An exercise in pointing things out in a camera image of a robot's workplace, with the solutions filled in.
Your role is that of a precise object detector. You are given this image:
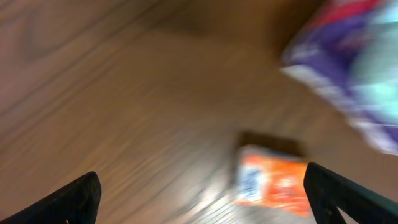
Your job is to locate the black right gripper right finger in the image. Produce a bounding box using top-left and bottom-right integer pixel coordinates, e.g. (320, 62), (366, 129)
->
(303, 162), (397, 224)

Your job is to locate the orange Kleenex tissue pack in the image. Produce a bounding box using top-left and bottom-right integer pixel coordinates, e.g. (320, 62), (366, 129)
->
(234, 144), (310, 217)

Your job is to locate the purple red liner pack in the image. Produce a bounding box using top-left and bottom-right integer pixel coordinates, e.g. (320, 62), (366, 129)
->
(282, 0), (397, 155)

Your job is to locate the green Zappy wipes pack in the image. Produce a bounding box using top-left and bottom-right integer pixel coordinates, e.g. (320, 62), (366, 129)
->
(352, 0), (397, 126)

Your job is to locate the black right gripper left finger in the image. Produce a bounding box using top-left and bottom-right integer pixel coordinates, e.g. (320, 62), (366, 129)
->
(1, 171), (102, 224)

